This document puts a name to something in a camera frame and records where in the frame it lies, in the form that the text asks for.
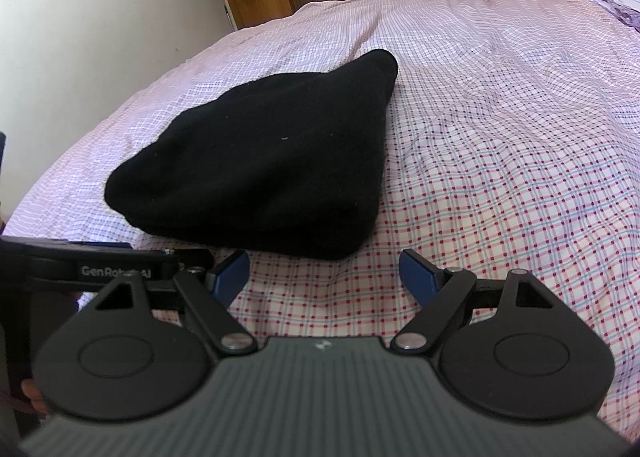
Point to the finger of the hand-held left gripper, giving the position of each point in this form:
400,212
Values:
150,253

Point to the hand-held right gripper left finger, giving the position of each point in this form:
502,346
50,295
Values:
230,277

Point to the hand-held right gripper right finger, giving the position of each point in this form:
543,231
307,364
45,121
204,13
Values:
420,277

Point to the black button cardigan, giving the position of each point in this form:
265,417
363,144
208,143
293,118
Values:
260,162

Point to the person's left hand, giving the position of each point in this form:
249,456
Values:
34,397

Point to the pink checked bed sheet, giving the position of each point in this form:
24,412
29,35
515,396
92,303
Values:
500,137

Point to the purple floral cloth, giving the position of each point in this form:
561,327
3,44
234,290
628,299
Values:
615,4

